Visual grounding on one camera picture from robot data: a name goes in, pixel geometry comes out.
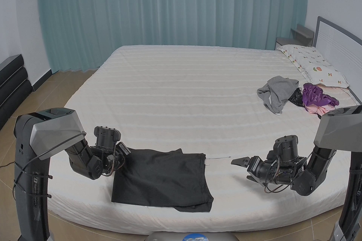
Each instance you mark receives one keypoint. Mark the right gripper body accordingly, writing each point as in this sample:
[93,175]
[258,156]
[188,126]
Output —
[265,173]

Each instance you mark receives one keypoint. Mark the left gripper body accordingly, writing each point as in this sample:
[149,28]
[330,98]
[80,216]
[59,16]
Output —
[117,161]

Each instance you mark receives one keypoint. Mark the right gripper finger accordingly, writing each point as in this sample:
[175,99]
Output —
[240,162]

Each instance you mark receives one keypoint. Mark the black T-shirt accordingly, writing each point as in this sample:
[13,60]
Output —
[158,177]

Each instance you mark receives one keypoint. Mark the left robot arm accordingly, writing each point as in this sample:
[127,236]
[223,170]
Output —
[53,127]

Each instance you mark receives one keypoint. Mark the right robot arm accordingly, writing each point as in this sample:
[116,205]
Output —
[336,127]

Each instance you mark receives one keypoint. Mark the bed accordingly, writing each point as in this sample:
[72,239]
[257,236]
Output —
[183,93]

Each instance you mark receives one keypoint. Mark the pink garment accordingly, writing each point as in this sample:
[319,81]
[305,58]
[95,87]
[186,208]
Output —
[314,109]

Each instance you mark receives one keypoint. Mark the black shiny garment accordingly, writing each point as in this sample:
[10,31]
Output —
[295,98]

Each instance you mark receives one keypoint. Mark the grey garment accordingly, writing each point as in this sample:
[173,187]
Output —
[280,90]

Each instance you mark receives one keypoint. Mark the purple satin garment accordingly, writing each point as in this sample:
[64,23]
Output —
[314,94]

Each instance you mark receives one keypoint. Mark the white printed pillow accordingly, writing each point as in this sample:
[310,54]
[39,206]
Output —
[314,64]

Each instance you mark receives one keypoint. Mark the black chest of drawers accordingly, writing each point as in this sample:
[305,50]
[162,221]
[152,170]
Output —
[14,84]

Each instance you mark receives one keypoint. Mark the grey bedside table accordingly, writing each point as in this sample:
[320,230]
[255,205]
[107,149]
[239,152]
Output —
[299,35]

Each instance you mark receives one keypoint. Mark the blue-green curtain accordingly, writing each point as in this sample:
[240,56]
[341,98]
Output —
[113,8]

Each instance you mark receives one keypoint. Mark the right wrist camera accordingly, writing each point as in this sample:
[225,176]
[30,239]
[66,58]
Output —
[254,165]

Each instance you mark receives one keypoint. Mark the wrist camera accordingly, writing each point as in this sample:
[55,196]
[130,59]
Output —
[124,149]
[254,165]

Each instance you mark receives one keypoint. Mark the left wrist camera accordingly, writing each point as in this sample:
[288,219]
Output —
[124,149]

